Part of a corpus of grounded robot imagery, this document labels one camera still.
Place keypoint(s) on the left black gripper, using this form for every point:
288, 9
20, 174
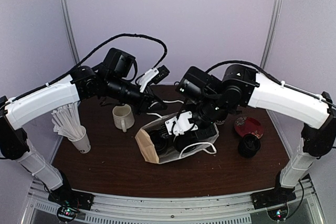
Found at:
145, 106

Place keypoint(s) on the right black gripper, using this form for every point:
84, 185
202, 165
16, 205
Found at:
210, 131

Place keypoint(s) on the black cup lid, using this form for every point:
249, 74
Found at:
183, 141
160, 141

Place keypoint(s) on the clear glass pitcher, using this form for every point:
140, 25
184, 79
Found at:
123, 117

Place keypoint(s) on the brown paper takeout bag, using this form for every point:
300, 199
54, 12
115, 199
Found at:
174, 137

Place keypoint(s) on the stack of black lids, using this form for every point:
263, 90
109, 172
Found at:
248, 146

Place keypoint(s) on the stack of paper cups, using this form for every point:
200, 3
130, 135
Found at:
221, 120

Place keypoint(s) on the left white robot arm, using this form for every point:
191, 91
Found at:
107, 79

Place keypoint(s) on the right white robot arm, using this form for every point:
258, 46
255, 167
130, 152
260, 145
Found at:
243, 84

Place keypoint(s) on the red patterned plate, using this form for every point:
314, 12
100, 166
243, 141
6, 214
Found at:
246, 125

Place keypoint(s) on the white cup holding straws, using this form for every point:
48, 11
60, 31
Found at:
82, 144

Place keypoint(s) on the bundle of wrapped straws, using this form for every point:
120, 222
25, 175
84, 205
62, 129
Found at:
66, 121

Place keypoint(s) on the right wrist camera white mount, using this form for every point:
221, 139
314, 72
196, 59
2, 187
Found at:
180, 125

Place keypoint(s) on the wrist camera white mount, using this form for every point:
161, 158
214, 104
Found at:
180, 125
153, 75

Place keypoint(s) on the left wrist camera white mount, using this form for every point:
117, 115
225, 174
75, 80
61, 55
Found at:
153, 75

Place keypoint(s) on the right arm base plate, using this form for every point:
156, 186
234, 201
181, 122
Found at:
272, 197

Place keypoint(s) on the aluminium front rail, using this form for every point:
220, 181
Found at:
234, 208

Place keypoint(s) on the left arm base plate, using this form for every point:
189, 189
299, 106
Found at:
70, 198

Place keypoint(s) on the left aluminium corner post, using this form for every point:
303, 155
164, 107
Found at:
69, 30

